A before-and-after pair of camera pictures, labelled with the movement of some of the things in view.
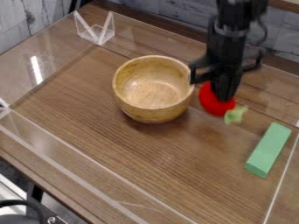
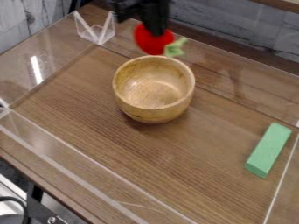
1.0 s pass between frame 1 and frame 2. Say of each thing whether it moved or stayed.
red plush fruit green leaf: moved
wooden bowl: stayed
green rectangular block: stayed
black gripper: moved
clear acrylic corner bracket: stayed
